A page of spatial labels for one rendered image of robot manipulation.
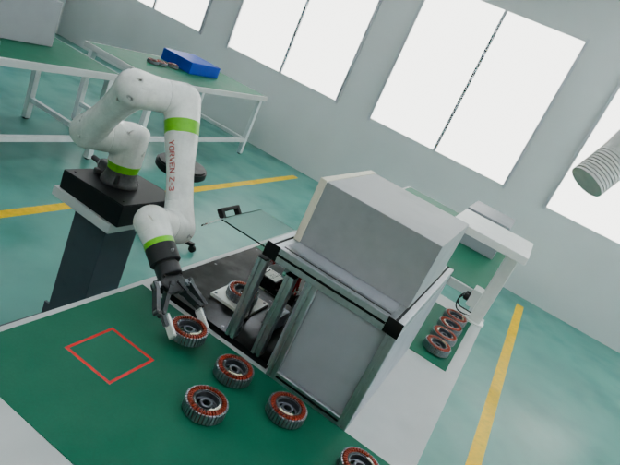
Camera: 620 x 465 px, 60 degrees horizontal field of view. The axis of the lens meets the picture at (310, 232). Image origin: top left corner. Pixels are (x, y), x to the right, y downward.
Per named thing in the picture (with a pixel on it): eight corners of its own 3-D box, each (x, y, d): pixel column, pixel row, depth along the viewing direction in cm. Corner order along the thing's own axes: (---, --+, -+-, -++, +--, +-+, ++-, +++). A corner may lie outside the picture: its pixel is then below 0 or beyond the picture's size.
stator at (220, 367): (214, 358, 155) (219, 348, 154) (251, 369, 157) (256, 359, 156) (209, 383, 145) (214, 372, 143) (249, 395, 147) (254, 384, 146)
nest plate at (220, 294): (209, 294, 181) (210, 292, 180) (234, 284, 194) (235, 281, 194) (244, 318, 176) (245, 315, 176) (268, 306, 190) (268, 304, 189)
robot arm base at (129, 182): (77, 162, 220) (81, 149, 218) (110, 165, 232) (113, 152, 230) (112, 190, 207) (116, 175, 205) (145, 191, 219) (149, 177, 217)
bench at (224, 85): (65, 117, 512) (85, 40, 487) (190, 123, 681) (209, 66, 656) (132, 160, 484) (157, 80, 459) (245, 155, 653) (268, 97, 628)
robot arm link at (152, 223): (120, 212, 163) (148, 195, 159) (149, 218, 174) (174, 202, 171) (134, 254, 159) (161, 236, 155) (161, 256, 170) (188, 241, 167)
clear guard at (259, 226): (200, 225, 169) (207, 208, 167) (242, 216, 190) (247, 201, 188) (283, 280, 159) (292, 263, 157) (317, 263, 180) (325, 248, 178)
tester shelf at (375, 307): (261, 254, 153) (268, 240, 151) (349, 221, 213) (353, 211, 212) (396, 339, 139) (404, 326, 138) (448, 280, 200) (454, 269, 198)
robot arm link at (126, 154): (95, 159, 213) (107, 113, 208) (133, 165, 224) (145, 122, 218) (104, 172, 204) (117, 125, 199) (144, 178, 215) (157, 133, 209)
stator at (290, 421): (270, 394, 151) (276, 384, 150) (306, 411, 150) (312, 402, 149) (259, 417, 140) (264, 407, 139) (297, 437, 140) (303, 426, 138)
